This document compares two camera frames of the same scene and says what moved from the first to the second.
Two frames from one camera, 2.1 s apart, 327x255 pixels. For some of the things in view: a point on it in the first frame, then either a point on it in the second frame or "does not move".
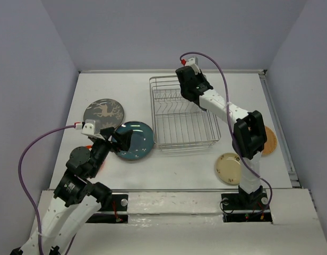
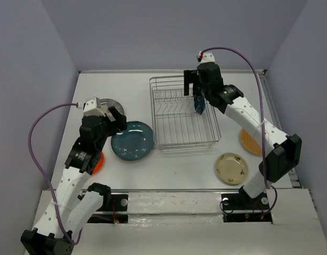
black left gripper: [124, 138] to [120, 122]
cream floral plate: [229, 168] does not move
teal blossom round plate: [142, 139] does not move
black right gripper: [201, 76] to [191, 76]
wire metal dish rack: [179, 124] does not move
